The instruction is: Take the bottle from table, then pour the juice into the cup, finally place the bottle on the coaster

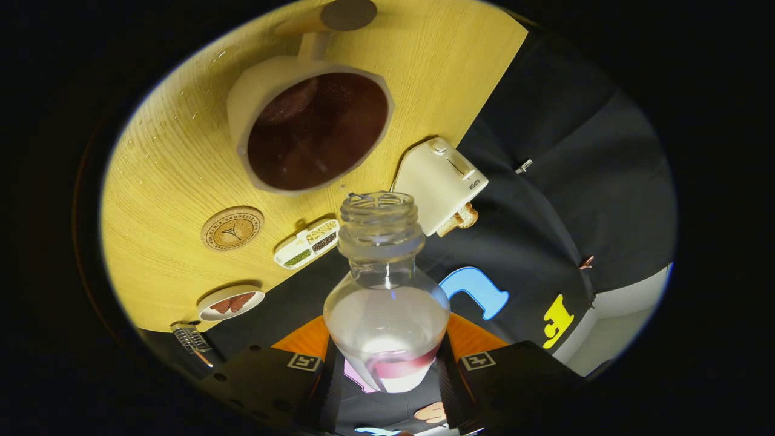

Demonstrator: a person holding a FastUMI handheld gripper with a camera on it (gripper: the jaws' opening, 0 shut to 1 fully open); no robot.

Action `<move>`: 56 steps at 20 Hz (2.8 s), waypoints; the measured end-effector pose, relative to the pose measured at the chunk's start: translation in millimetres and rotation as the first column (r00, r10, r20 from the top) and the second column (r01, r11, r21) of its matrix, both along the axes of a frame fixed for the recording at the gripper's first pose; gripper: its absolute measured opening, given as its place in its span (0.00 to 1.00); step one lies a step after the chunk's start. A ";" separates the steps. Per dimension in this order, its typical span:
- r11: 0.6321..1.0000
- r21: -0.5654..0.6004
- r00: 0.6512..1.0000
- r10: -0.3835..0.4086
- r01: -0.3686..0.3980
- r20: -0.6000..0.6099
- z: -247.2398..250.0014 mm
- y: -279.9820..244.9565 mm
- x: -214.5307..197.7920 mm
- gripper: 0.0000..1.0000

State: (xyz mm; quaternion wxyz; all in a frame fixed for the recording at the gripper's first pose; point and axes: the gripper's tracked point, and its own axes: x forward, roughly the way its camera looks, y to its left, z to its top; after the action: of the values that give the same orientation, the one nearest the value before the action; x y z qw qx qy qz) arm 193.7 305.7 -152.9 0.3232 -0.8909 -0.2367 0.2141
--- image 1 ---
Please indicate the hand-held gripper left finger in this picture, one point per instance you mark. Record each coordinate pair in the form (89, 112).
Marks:
(266, 378)

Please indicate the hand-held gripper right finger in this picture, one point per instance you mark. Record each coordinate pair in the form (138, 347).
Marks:
(514, 375)

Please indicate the clear plastic juice bottle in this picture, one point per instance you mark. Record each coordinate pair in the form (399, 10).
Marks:
(387, 315)

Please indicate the round wooden coaster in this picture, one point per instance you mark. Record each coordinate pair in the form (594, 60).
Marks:
(232, 228)

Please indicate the cream cup with brown inside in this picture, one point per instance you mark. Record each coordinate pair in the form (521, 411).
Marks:
(315, 130)

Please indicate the red heart-shaped patty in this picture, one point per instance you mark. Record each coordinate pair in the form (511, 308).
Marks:
(242, 301)
(221, 306)

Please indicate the white round plate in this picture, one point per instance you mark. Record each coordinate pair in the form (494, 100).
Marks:
(209, 312)

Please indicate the small red clip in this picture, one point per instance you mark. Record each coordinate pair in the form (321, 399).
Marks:
(586, 262)

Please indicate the white divided dish with grains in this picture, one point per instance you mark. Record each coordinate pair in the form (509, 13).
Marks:
(303, 245)

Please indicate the toast slice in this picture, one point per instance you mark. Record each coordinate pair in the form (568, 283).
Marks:
(449, 227)
(467, 216)

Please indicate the black backdrop cloth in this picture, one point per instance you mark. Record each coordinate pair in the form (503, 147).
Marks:
(575, 181)

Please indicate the cream toaster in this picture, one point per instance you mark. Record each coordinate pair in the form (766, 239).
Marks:
(436, 181)

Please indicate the small silver clip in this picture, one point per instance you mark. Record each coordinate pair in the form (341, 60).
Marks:
(524, 166)

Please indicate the wooden table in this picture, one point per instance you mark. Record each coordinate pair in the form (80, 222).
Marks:
(163, 157)

